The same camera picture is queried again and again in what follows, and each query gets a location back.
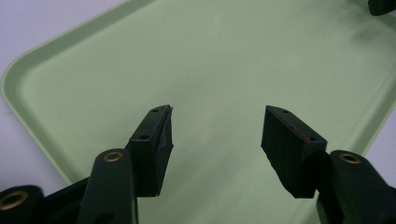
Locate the light green plastic tray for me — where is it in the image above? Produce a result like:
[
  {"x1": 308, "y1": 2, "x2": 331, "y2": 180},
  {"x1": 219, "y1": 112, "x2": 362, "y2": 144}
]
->
[{"x1": 0, "y1": 0, "x2": 396, "y2": 224}]

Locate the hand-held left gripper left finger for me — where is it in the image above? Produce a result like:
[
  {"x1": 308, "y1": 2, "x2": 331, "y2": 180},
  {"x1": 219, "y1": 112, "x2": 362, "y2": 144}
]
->
[{"x1": 125, "y1": 105, "x2": 175, "y2": 198}]

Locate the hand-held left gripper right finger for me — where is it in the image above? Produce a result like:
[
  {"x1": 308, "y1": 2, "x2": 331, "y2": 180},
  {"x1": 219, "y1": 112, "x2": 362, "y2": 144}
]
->
[{"x1": 260, "y1": 105, "x2": 329, "y2": 200}]

